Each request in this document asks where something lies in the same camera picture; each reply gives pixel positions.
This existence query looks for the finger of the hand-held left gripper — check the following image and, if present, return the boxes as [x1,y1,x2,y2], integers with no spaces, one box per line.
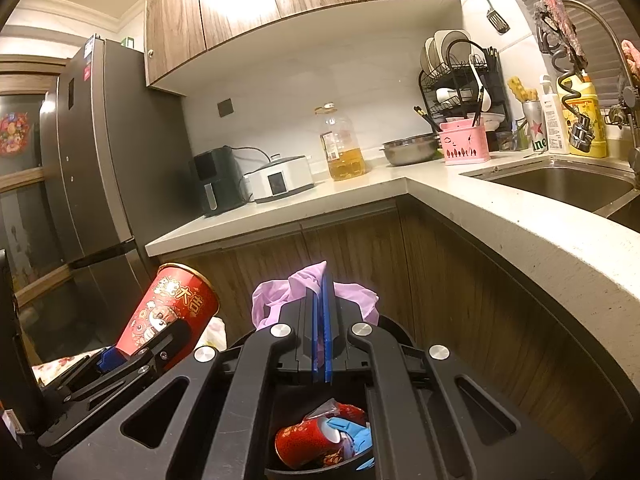
[37,319,192,448]
[42,347,131,397]

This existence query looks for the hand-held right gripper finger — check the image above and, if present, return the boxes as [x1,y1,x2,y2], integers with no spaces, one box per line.
[322,265,571,480]
[52,287,323,480]

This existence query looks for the red paper cup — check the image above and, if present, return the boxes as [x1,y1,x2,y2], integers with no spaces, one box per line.
[275,417,351,471]
[116,262,221,366]

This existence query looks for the purple plastic bag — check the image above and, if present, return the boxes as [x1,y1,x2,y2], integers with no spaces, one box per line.
[251,261,381,333]

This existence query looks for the black trash bin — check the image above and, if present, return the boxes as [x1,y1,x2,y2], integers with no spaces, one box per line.
[215,312,426,480]

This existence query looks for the red and white plastic bag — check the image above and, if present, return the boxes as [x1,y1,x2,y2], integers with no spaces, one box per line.
[302,399,368,428]

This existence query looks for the blue plastic bag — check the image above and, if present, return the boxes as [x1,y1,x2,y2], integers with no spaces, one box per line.
[325,416,373,461]

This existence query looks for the floral tablecloth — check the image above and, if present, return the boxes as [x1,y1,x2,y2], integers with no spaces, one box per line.
[31,352,93,386]

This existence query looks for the white electric cooker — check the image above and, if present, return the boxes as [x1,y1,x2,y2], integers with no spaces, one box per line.
[244,154,316,204]

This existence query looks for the black air fryer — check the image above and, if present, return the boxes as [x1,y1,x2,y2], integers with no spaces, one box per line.
[192,146,248,218]

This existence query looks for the cooking oil bottle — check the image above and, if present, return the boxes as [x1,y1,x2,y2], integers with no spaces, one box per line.
[314,103,368,182]

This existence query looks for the wooden glass door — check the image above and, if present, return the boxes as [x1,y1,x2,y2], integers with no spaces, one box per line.
[0,55,68,311]

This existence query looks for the grey refrigerator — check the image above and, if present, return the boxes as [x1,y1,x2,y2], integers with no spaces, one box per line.
[40,37,196,356]

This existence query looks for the metal basin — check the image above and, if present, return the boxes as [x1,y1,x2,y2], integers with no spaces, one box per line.
[380,132,443,167]

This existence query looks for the kitchen counter with wooden cabinets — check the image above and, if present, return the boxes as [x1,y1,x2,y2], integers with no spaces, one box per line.
[145,152,640,480]

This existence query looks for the pink utensil holder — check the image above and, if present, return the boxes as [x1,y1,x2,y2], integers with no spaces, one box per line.
[437,120,493,167]

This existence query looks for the steel sink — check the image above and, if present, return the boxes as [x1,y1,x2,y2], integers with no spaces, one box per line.
[460,160,640,233]

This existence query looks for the silver drink can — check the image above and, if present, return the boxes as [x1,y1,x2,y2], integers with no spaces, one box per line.
[522,100,548,153]

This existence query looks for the black dish rack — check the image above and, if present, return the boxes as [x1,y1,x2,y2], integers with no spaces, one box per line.
[417,30,511,141]

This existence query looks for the white pump bottle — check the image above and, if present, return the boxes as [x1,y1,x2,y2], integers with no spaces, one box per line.
[539,75,571,155]

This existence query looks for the metal kitchen faucet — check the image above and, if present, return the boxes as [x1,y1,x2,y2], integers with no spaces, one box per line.
[536,0,640,161]

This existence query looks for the wooden upper cabinets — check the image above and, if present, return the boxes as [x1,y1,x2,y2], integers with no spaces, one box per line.
[144,0,461,97]

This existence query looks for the yellow detergent bottle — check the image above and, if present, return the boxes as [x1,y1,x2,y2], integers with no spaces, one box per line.
[560,77,608,158]

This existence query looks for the dark rag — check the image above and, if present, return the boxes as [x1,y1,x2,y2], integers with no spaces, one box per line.
[534,0,588,68]

